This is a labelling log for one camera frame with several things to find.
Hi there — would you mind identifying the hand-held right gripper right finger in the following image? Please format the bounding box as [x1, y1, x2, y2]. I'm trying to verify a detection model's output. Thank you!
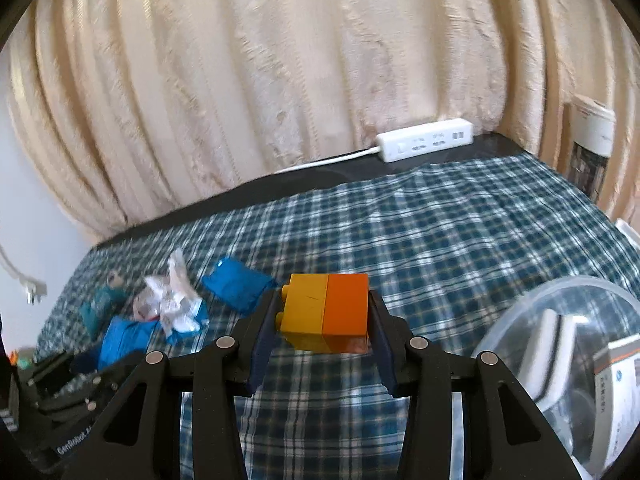
[367, 290, 571, 480]

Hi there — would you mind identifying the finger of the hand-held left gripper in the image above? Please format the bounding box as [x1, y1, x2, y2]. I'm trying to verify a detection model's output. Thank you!
[37, 352, 147, 413]
[20, 352, 101, 387]

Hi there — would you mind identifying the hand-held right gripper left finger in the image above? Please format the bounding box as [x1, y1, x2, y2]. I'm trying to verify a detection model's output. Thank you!
[62, 287, 281, 480]

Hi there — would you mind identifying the blue wipes packet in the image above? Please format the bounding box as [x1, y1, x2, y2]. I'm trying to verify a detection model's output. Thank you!
[97, 305, 211, 372]
[201, 257, 279, 312]

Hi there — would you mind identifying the orange and yellow toy block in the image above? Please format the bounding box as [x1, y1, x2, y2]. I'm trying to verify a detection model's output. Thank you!
[280, 272, 371, 356]

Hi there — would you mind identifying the blue towel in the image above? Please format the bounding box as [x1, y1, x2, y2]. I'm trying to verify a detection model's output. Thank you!
[80, 270, 127, 336]

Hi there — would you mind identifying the cotton swab bag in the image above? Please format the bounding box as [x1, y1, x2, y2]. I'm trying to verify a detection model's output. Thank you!
[144, 249, 205, 337]

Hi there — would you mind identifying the large white sponge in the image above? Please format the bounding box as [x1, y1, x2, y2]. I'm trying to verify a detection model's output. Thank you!
[517, 309, 583, 406]

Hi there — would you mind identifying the clear plastic bowl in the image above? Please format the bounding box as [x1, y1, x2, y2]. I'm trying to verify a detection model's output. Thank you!
[470, 276, 640, 480]

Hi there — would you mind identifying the white medicine box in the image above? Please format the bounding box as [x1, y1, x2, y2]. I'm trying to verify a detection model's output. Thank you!
[592, 334, 640, 480]

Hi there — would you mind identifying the plaid tablecloth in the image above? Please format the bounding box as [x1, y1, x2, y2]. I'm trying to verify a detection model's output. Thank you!
[0, 152, 640, 480]

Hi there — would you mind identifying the white power strip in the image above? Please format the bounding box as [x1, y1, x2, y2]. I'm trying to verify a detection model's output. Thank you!
[376, 118, 475, 163]

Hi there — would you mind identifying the beige patterned curtain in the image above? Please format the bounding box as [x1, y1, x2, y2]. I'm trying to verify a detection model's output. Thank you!
[5, 0, 576, 241]

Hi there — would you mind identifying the white tower fan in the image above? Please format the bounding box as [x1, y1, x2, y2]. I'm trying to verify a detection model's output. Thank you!
[569, 92, 617, 203]

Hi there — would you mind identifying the white plug with cord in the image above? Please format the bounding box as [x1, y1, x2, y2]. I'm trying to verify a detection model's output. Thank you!
[0, 245, 49, 307]

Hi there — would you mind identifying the white power strip cable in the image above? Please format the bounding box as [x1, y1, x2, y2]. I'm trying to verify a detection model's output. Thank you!
[272, 146, 383, 175]

